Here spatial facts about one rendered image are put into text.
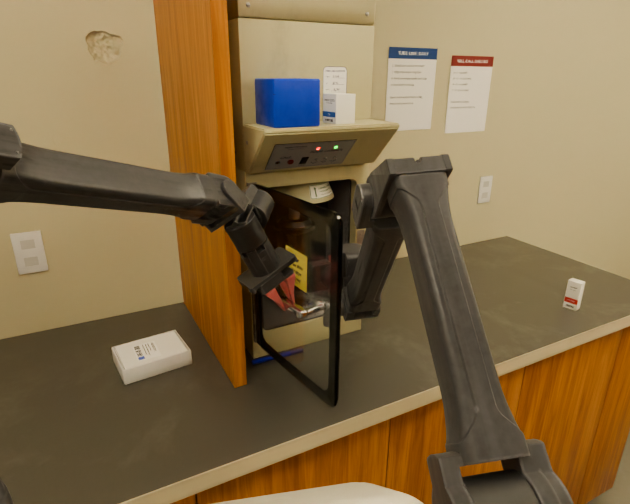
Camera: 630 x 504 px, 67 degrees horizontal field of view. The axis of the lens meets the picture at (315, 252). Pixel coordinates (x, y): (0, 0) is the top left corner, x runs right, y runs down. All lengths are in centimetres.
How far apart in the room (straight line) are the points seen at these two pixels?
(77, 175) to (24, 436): 66
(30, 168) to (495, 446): 54
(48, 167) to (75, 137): 80
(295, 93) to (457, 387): 65
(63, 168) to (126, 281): 93
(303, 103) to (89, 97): 64
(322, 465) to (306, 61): 87
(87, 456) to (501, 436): 77
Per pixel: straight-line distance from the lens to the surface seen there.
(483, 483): 48
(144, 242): 148
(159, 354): 121
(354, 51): 114
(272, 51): 105
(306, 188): 114
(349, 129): 101
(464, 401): 48
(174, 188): 71
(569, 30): 238
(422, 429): 126
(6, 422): 120
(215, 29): 92
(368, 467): 122
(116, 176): 65
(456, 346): 49
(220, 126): 92
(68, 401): 120
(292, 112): 95
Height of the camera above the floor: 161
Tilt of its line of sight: 20 degrees down
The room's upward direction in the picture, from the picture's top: straight up
